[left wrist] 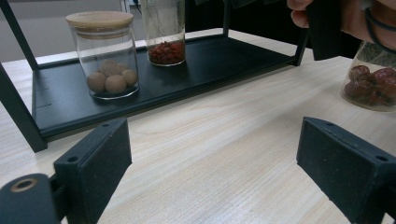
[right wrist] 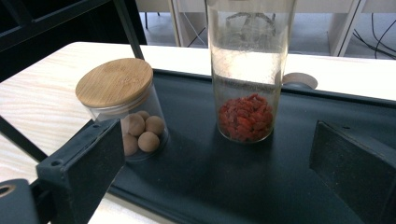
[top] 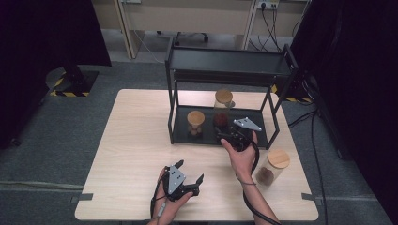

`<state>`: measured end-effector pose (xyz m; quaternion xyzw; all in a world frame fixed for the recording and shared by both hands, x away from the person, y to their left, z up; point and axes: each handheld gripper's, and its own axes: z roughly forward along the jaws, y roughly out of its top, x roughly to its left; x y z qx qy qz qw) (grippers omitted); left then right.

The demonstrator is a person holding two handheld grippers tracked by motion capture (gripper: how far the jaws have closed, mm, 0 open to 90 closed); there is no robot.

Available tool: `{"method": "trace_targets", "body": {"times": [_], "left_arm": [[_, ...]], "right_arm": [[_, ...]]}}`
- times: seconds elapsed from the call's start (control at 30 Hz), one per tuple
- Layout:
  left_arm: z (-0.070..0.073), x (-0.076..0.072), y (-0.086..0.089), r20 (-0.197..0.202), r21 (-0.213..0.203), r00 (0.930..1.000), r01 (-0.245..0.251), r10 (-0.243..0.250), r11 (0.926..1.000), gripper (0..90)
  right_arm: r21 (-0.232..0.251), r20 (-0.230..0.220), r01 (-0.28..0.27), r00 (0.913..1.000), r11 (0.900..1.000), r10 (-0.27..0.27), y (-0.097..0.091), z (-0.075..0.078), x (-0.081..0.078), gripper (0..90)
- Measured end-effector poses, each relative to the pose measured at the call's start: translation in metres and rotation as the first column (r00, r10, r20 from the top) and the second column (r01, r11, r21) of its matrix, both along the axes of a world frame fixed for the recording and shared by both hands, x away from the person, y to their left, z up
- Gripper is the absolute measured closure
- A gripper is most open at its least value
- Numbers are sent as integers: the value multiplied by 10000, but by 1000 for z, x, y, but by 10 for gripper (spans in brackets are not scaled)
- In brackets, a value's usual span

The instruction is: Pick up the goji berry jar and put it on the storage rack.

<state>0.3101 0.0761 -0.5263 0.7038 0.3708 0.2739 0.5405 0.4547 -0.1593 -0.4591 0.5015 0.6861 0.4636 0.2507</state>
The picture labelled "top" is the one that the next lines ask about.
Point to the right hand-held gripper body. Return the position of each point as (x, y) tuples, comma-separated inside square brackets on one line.
[(245, 137)]

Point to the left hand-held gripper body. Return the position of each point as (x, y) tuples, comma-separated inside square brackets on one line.
[(176, 182)]

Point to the short glass jar wooden lid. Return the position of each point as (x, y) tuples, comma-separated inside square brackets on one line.
[(195, 119)]

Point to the tall glass jar wooden lid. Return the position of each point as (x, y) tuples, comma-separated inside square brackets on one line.
[(278, 159), (223, 97)]

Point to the black metal shelf rack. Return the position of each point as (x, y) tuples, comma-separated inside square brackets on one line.
[(225, 62)]

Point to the person's right hand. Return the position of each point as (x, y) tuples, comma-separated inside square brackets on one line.
[(242, 161)]

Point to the person's left hand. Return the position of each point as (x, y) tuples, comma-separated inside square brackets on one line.
[(170, 209)]

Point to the thin dark wristband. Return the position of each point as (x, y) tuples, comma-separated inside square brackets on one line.
[(248, 183)]

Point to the striped-edge black stand base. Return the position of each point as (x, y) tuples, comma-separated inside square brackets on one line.
[(75, 82), (297, 90)]

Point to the grey tape piece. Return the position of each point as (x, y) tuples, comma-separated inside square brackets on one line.
[(82, 197), (311, 198)]

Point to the beige desk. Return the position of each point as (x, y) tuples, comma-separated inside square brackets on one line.
[(187, 17)]

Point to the black curtain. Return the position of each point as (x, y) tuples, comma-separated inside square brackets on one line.
[(359, 78), (37, 47)]

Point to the pale floor strip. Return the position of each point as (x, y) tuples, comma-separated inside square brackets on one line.
[(37, 185)]

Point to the white wall socket strip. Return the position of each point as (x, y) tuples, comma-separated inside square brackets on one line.
[(267, 3)]

